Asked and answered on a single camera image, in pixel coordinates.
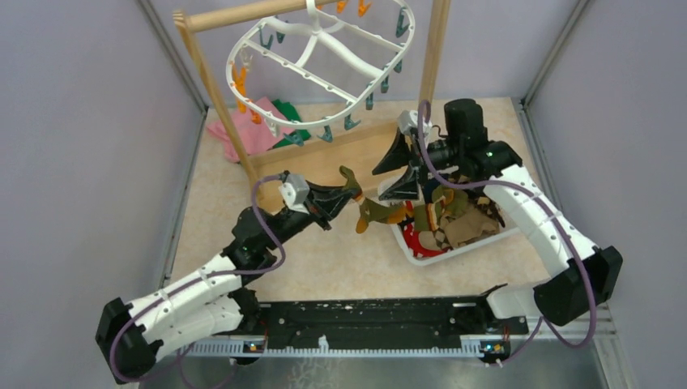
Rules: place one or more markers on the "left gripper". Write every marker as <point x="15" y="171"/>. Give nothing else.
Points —
<point x="326" y="210"/>

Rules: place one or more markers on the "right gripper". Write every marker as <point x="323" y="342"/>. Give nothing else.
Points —
<point x="406" y="187"/>

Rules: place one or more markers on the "olive striped sock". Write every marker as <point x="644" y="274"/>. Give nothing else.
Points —
<point x="427" y="217"/>

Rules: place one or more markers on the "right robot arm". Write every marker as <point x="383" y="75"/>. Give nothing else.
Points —
<point x="581" y="274"/>

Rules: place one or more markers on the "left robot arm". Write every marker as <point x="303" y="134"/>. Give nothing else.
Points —
<point x="133" y="336"/>

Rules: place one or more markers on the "red white striped sock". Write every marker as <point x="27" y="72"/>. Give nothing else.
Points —
<point x="412" y="240"/>

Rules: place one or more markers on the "green cloth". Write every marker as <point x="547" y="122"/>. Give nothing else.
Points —
<point x="297" y="136"/>

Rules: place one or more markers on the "argyle brown sock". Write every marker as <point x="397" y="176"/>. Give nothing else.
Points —
<point x="434" y="240"/>

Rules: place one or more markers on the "tan ribbed sock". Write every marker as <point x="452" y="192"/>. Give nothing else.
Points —
<point x="470" y="227"/>

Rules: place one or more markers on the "white plastic laundry basket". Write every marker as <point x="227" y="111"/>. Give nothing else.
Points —
<point x="475" y="200"/>

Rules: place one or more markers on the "pink cloth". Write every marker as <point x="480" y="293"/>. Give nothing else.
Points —
<point x="256" y="138"/>

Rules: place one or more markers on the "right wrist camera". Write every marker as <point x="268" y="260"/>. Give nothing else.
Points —
<point x="407" y="121"/>

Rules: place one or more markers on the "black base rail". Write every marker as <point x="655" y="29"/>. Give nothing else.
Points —
<point x="420" y="325"/>

